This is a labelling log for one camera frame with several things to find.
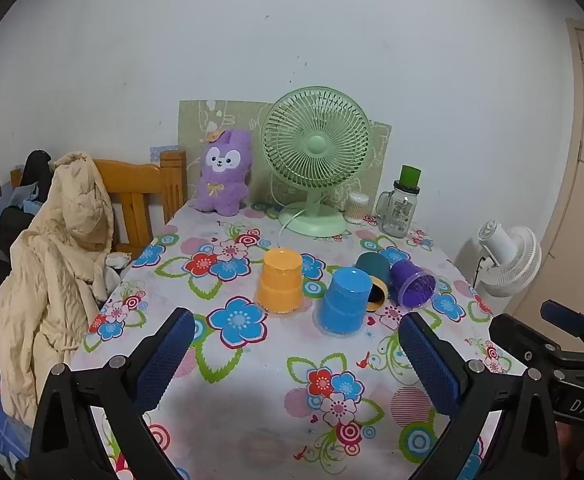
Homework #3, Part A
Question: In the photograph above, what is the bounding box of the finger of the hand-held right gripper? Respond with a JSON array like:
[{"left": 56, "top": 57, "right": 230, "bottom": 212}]
[
  {"left": 540, "top": 299, "right": 584, "bottom": 347},
  {"left": 488, "top": 312, "right": 584, "bottom": 375}
]

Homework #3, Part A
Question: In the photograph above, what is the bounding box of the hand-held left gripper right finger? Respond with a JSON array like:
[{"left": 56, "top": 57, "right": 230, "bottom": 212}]
[{"left": 398, "top": 312, "right": 566, "bottom": 480}]

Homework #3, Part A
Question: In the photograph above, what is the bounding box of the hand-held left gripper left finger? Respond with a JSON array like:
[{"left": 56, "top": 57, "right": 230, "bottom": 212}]
[{"left": 29, "top": 306, "right": 196, "bottom": 480}]

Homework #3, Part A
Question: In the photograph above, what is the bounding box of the purple plastic cup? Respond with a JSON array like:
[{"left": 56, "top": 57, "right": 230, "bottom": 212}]
[{"left": 389, "top": 260, "right": 438, "bottom": 309}]

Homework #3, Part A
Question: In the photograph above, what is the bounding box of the yellow plastic cup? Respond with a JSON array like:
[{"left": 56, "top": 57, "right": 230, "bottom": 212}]
[{"left": 365, "top": 282, "right": 387, "bottom": 314}]

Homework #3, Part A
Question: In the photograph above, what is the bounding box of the blue plastic cup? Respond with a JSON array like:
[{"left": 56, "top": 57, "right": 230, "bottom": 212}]
[{"left": 316, "top": 267, "right": 373, "bottom": 337}]

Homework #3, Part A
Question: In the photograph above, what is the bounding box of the teal plastic cup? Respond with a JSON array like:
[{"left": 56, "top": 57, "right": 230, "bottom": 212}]
[{"left": 354, "top": 252, "right": 392, "bottom": 297}]

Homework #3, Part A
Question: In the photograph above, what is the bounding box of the orange plastic cup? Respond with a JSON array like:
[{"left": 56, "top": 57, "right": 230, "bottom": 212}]
[{"left": 256, "top": 247, "right": 304, "bottom": 317}]

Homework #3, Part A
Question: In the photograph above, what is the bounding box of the green cup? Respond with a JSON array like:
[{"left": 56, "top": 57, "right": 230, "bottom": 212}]
[{"left": 398, "top": 164, "right": 423, "bottom": 191}]

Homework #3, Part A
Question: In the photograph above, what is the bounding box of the white fan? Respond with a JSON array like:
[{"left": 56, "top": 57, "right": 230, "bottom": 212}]
[{"left": 474, "top": 220, "right": 543, "bottom": 302}]

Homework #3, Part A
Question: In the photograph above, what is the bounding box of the floral tablecloth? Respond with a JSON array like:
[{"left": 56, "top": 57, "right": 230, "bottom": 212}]
[{"left": 69, "top": 199, "right": 529, "bottom": 480}]

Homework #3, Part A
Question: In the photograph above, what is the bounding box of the white crumpled cloth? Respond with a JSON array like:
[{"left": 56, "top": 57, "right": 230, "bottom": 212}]
[{"left": 103, "top": 252, "right": 134, "bottom": 283}]

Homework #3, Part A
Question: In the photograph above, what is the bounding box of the beige padded jacket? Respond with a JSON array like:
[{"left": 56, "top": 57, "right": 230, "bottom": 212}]
[{"left": 0, "top": 151, "right": 119, "bottom": 426}]

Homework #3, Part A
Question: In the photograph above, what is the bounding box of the beige door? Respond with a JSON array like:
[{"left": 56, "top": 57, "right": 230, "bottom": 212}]
[{"left": 514, "top": 17, "right": 584, "bottom": 323}]

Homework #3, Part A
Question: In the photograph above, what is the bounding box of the glass jar mug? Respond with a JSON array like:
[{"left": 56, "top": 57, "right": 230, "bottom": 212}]
[{"left": 375, "top": 185, "right": 421, "bottom": 239}]

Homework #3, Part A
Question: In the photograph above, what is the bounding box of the cotton swab container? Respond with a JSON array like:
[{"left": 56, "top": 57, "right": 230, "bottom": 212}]
[{"left": 346, "top": 191, "right": 369, "bottom": 224}]

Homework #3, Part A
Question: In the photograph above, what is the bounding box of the wooden chair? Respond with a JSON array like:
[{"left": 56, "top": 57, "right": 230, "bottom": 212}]
[{"left": 11, "top": 150, "right": 188, "bottom": 261}]

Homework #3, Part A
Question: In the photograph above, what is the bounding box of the purple plush bunny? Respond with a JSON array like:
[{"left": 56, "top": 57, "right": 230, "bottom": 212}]
[{"left": 193, "top": 128, "right": 254, "bottom": 217}]

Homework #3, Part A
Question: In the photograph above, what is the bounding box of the light blue cloth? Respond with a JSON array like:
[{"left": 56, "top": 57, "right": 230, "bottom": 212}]
[{"left": 7, "top": 183, "right": 49, "bottom": 213}]

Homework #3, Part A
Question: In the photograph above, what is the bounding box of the black garment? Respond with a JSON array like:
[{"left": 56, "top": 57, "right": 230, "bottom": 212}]
[{"left": 0, "top": 150, "right": 55, "bottom": 376}]

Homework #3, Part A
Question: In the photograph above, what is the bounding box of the green desk fan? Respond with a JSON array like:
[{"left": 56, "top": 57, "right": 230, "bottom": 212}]
[{"left": 259, "top": 86, "right": 373, "bottom": 237}]

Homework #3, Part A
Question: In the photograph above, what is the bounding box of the green patterned board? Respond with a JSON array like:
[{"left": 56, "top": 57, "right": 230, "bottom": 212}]
[{"left": 178, "top": 100, "right": 392, "bottom": 212}]

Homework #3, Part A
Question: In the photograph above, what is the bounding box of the green fan cable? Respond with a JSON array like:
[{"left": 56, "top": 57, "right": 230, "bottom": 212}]
[{"left": 277, "top": 208, "right": 304, "bottom": 251}]

